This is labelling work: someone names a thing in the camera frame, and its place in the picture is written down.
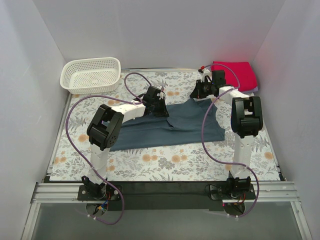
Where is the dark teal t shirt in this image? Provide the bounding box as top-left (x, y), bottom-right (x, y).
top-left (110, 98), bottom-right (225, 152)

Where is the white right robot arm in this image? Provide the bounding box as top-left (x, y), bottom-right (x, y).
top-left (190, 68), bottom-right (263, 198)

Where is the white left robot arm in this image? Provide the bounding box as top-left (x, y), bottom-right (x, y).
top-left (81, 86), bottom-right (169, 200)

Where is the folded red t shirt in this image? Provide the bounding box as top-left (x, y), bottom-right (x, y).
top-left (211, 61), bottom-right (258, 92)

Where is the folded lavender t shirt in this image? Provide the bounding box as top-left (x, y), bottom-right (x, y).
top-left (242, 86), bottom-right (259, 94)

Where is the white perforated plastic basket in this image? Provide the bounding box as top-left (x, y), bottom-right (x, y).
top-left (59, 57), bottom-right (121, 95)

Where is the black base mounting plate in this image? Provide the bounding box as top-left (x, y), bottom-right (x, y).
top-left (76, 181), bottom-right (257, 212)

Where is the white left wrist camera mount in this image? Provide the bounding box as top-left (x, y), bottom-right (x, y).
top-left (157, 87), bottom-right (166, 100)

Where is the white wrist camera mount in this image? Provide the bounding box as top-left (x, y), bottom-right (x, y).
top-left (157, 87), bottom-right (166, 100)
top-left (198, 66), bottom-right (212, 82)

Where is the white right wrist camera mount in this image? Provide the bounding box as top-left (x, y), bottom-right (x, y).
top-left (198, 66), bottom-right (212, 82)

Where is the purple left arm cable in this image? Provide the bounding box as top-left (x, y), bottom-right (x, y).
top-left (64, 72), bottom-right (166, 225)

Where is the aluminium frame rail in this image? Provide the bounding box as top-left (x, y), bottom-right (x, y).
top-left (22, 181), bottom-right (312, 240)

